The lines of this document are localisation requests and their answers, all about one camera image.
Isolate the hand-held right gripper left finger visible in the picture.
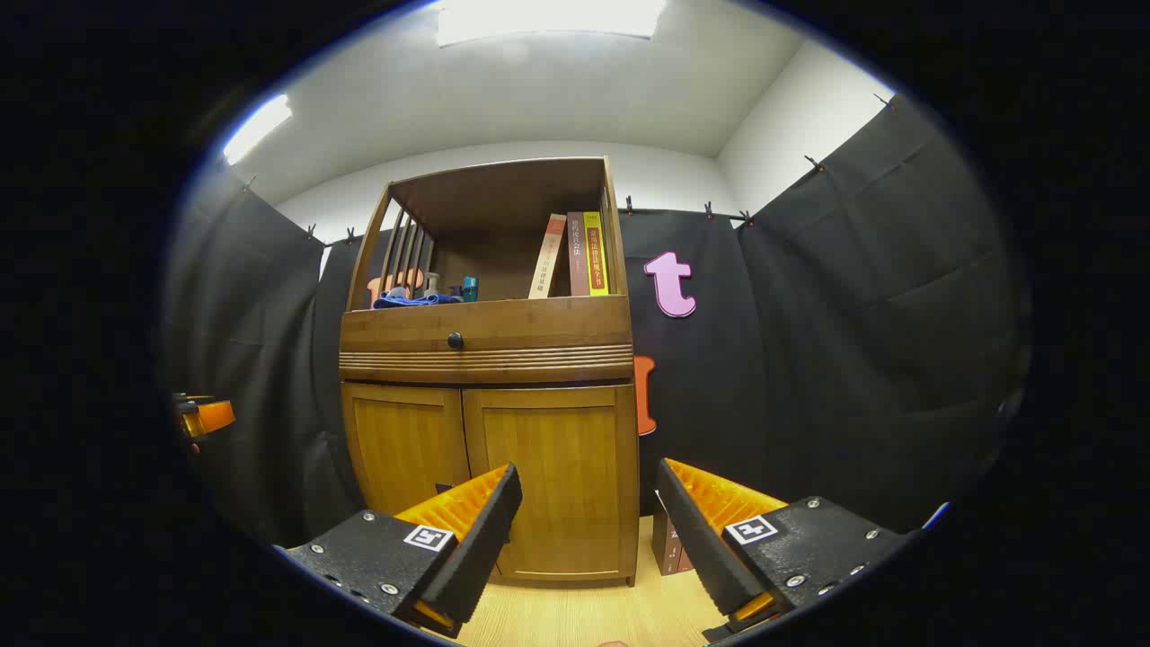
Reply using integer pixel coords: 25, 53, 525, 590
274, 463, 524, 641

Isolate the brown box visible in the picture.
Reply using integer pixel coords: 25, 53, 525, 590
651, 490, 697, 576

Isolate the beige book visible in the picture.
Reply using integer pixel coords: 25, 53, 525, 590
527, 214, 568, 299

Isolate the large ceiling light panel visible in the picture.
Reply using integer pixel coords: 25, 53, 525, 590
438, 0, 668, 48

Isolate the yellow book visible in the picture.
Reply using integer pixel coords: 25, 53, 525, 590
583, 211, 610, 297

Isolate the black backdrop cloth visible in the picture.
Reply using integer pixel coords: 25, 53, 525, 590
162, 94, 1030, 549

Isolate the wooden shoe cabinet door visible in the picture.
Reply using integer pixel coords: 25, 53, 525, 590
341, 382, 473, 518
463, 385, 641, 585

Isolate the blue cloth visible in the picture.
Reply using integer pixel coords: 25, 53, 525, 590
372, 289, 464, 310

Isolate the wooden drawer with black knob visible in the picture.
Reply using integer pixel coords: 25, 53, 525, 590
341, 297, 633, 353

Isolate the small ceiling light panel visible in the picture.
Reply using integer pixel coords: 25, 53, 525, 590
223, 94, 294, 165

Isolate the wooden double-door shoe cabinet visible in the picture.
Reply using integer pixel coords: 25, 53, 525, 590
339, 157, 641, 589

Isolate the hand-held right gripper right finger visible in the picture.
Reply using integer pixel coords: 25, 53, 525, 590
654, 456, 922, 643

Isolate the brown book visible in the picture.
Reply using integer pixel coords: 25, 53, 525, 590
567, 212, 590, 297

